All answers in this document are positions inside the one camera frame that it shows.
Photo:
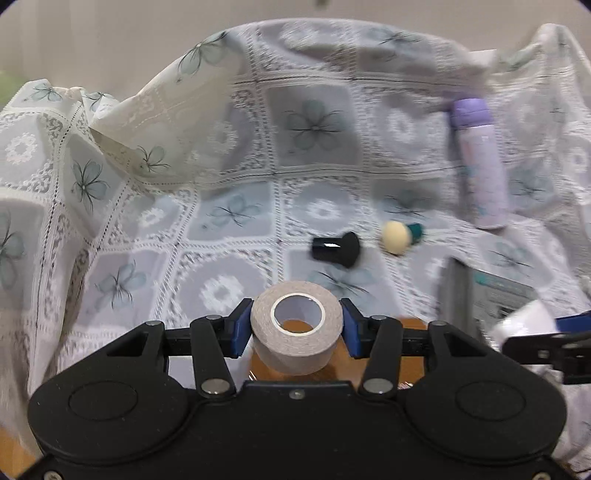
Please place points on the beige tape roll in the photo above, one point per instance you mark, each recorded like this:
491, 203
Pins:
295, 327

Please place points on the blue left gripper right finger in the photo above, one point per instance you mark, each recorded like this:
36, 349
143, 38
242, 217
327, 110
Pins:
379, 340

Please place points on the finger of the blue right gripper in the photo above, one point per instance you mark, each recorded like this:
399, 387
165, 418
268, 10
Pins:
575, 324

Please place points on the grey desk calculator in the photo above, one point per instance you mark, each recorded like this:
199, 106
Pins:
475, 301

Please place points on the white lace floral cloth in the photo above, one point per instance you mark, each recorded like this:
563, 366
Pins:
209, 184

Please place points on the purple water bottle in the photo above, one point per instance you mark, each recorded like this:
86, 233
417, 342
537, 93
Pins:
485, 174

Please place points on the black mushroom-shaped brush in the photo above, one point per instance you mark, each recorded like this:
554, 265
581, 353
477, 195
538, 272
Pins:
344, 250

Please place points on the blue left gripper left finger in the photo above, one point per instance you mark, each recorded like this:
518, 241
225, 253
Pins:
214, 338

